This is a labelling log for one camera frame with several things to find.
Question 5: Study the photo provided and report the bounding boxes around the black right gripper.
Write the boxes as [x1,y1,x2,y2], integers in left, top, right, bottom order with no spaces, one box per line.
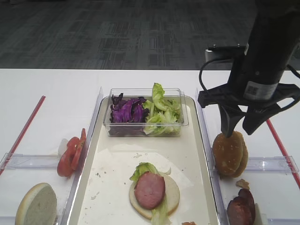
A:
[198,55,300,138]

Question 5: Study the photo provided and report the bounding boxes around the meat patty slice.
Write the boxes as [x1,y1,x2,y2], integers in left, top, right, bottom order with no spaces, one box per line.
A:
[134,172,165,210]

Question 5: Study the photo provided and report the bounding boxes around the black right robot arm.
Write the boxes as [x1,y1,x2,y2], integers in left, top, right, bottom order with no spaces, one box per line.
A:
[198,0,300,137]

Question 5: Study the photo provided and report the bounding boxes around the brown crumb near patties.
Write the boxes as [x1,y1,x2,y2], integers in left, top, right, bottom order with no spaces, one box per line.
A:
[235,179,250,190]

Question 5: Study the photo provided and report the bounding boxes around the green lettuce pile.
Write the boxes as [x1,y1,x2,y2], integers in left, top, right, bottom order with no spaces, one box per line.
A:
[142,83,181,135]

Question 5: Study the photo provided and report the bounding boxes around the remaining meat patty slices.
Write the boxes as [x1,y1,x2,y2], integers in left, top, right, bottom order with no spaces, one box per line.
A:
[227,188,256,225]

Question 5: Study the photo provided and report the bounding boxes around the white block behind patties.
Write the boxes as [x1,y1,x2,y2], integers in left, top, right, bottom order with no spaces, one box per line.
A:
[253,203,268,225]

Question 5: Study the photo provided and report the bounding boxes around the lettuce leaf on bun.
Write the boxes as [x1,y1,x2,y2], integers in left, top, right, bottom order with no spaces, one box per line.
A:
[129,162,167,225]

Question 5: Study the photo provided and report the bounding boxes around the tomato slices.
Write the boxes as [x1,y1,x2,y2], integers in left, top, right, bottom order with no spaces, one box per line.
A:
[57,128,86,177]

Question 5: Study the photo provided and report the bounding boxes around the white block behind tomato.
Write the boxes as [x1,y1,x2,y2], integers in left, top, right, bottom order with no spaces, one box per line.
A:
[58,139,68,157]

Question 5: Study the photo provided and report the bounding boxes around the sesame bun tops right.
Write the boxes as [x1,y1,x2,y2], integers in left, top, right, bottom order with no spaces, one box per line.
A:
[212,131,248,178]

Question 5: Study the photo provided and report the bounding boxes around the upper right clear crossbar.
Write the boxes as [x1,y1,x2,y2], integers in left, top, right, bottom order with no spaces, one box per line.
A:
[245,156,299,173]

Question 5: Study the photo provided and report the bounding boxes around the clear crossbar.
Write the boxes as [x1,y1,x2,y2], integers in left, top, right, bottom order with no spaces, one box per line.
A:
[245,156,299,173]
[267,218,300,225]
[0,153,59,170]

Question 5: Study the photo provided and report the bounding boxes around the right clear long divider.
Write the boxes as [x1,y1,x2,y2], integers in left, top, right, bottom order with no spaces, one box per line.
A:
[195,89,229,225]

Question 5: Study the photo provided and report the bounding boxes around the clear long divider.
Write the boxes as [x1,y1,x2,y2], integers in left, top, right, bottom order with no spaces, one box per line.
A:
[55,87,103,225]
[195,89,229,225]

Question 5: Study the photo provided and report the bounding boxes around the clear plastic salad box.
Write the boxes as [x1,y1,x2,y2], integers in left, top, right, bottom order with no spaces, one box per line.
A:
[103,83,188,137]

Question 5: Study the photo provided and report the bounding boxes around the bottom bun slice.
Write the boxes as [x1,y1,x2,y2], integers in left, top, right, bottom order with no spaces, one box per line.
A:
[129,172,180,220]

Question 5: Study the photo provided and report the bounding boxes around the lower right clear crossbar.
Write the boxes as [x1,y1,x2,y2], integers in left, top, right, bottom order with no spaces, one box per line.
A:
[267,218,300,225]

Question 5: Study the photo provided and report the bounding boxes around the orange food scrap on tray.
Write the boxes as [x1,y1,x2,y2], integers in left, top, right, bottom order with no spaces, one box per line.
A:
[181,221,196,225]

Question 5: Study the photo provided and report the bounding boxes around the purple cabbage leaves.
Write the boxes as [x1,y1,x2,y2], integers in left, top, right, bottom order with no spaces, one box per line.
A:
[110,93,150,123]

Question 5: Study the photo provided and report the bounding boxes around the cream metal tray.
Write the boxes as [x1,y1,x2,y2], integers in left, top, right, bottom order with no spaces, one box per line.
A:
[68,96,218,225]

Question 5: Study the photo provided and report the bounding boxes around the left clear long divider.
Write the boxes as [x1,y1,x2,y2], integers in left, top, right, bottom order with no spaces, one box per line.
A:
[55,87,103,225]

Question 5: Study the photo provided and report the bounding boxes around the upright bun half left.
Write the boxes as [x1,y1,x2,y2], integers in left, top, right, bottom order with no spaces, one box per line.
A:
[15,183,57,225]

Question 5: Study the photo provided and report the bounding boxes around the upper left clear crossbar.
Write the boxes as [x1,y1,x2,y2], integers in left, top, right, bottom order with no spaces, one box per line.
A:
[0,153,59,170]

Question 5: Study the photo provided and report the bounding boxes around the right red rail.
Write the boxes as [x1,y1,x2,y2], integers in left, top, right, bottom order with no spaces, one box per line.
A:
[266,119,300,188]

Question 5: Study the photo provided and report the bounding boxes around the red rail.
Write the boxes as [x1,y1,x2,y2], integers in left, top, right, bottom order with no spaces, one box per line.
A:
[266,119,300,188]
[0,95,46,176]

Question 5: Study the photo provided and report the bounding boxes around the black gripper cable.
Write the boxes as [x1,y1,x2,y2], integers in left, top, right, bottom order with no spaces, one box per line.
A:
[199,58,235,92]

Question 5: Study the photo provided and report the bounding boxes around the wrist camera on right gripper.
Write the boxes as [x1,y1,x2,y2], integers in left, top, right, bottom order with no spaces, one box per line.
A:
[205,44,247,63]

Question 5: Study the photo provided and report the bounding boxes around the left red rail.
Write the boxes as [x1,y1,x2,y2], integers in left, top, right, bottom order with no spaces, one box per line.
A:
[0,95,46,176]

